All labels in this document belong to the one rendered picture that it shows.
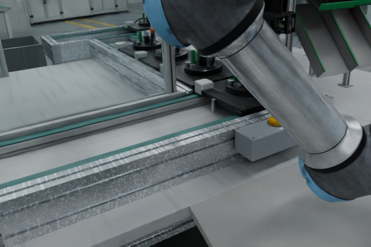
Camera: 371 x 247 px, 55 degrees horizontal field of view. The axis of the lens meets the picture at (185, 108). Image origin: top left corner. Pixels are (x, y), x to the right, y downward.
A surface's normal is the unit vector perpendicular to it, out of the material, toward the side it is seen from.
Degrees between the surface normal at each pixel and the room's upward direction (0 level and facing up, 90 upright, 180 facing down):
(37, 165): 0
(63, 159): 0
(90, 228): 0
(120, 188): 90
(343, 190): 109
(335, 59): 45
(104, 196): 90
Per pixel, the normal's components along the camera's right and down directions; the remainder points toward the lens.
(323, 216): -0.04, -0.92
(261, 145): 0.50, 0.31
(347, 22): 0.22, -0.40
